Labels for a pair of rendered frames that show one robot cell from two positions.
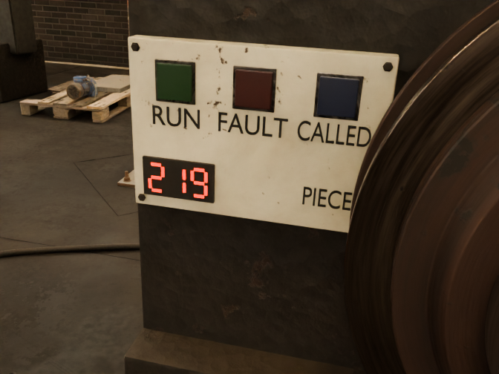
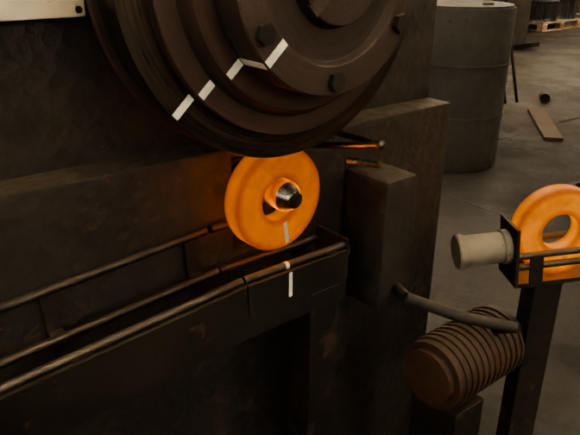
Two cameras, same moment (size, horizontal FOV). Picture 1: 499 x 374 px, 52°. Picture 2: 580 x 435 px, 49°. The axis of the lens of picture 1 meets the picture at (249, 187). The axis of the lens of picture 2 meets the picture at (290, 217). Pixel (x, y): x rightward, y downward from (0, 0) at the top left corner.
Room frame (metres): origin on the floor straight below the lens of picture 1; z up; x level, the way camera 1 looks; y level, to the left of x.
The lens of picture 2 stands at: (-0.22, 0.35, 1.14)
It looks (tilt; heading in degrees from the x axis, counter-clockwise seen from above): 23 degrees down; 308
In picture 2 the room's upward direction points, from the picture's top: 1 degrees clockwise
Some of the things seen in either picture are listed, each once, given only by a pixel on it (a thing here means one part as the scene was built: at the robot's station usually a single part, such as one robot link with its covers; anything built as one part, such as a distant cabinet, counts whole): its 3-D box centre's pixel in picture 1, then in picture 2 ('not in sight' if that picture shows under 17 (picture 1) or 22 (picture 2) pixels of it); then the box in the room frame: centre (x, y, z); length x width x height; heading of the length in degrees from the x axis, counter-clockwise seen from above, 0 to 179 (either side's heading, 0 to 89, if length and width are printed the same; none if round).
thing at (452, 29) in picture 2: not in sight; (452, 83); (1.32, -3.09, 0.45); 0.59 x 0.59 x 0.89
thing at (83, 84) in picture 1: (87, 85); not in sight; (4.72, 1.53, 0.25); 0.40 x 0.24 x 0.22; 168
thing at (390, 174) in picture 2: not in sight; (376, 234); (0.29, -0.54, 0.68); 0.11 x 0.08 x 0.24; 168
